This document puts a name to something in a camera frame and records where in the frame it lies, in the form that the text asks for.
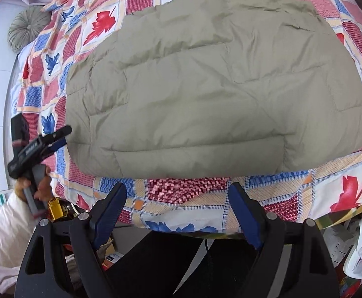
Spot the yellow tool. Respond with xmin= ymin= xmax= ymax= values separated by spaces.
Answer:
xmin=47 ymin=197 xmax=68 ymax=222

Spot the person's left hand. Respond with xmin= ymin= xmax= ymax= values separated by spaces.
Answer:
xmin=14 ymin=166 xmax=53 ymax=202

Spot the khaki puffer jacket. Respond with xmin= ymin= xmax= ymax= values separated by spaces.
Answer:
xmin=66 ymin=0 xmax=362 ymax=179

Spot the white sleeve forearm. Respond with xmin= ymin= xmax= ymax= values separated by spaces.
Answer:
xmin=0 ymin=193 xmax=37 ymax=294

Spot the round green velvet cushion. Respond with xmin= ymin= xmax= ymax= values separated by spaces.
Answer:
xmin=7 ymin=6 xmax=51 ymax=53

